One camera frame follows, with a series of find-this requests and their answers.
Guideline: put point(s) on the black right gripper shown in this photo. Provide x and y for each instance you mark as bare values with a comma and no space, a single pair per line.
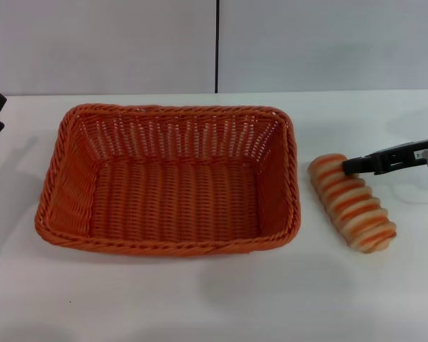
403,156

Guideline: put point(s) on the striped orange cream bread loaf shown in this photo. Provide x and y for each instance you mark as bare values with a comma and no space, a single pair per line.
353,210

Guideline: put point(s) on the orange woven plastic basket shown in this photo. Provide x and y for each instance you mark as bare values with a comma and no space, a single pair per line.
174,192

